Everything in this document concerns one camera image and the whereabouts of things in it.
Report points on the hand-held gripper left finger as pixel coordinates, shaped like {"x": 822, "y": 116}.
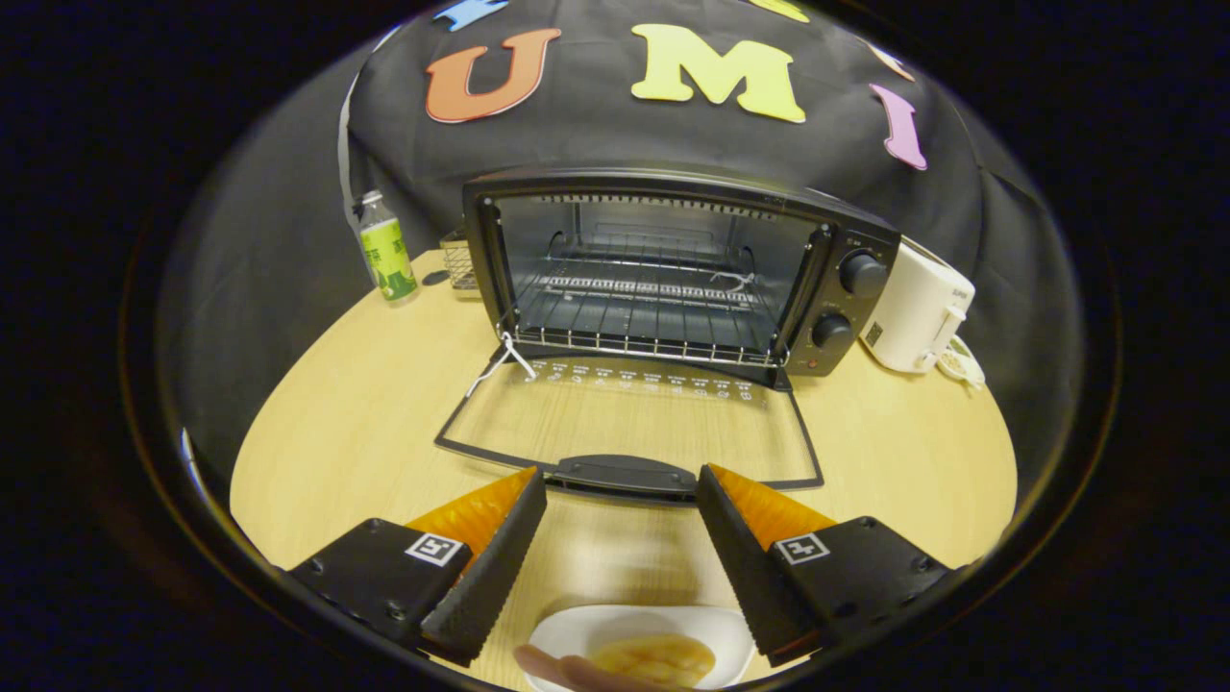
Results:
{"x": 495, "y": 577}

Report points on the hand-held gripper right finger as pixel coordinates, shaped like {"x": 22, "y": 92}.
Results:
{"x": 754, "y": 577}

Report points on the white plate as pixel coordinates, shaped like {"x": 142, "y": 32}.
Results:
{"x": 596, "y": 625}

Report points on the golden bread bun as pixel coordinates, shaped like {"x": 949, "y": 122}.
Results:
{"x": 658, "y": 658}

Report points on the black toaster oven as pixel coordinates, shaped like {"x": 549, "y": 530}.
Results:
{"x": 673, "y": 183}

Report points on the white electric kettle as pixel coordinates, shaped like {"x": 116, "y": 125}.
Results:
{"x": 913, "y": 303}

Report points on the green label drink bottle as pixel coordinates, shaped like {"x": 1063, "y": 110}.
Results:
{"x": 387, "y": 255}

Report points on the black backdrop cloth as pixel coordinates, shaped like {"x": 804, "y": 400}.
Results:
{"x": 615, "y": 125}

